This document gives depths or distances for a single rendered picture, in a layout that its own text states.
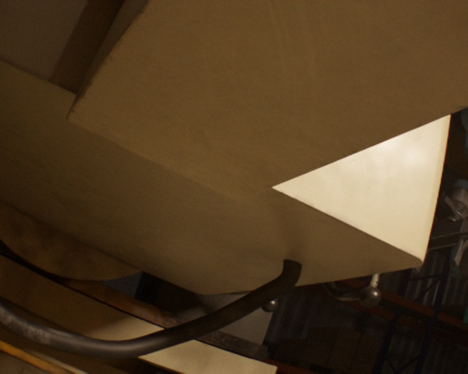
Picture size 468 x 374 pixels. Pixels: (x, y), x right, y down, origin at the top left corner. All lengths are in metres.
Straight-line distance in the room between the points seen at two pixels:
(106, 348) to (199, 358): 0.82
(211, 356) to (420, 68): 1.36
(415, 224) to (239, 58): 0.45
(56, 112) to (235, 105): 0.29
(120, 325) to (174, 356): 0.16
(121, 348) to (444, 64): 0.63
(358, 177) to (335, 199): 0.04
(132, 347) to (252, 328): 0.93
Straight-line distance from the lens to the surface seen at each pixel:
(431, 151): 0.87
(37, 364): 1.79
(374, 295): 0.97
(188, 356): 1.66
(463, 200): 1.85
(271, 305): 1.25
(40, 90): 0.70
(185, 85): 0.49
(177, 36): 0.44
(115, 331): 1.60
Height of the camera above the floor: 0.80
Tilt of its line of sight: 20 degrees up
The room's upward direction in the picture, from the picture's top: 18 degrees clockwise
